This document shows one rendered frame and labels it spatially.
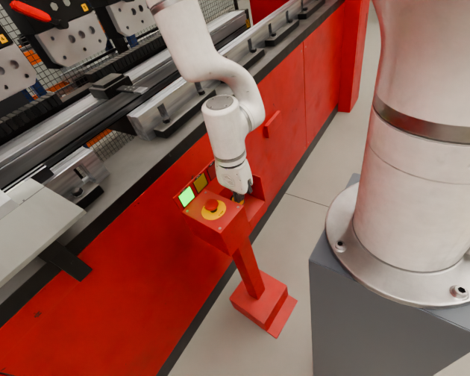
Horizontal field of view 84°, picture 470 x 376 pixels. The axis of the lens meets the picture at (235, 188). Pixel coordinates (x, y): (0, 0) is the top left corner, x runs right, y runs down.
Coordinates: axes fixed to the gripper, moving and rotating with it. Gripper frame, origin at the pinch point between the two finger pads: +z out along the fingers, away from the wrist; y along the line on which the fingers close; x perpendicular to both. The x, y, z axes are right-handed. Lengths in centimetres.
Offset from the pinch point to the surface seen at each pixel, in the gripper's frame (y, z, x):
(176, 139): -26.5, -10.2, 2.8
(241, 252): 3.0, 21.6, -7.6
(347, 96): -23, 63, 172
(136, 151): -35.6, -9.4, -7.6
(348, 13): -32, 3, 172
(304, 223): 2, 75, 48
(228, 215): 4.1, -3.4, -9.5
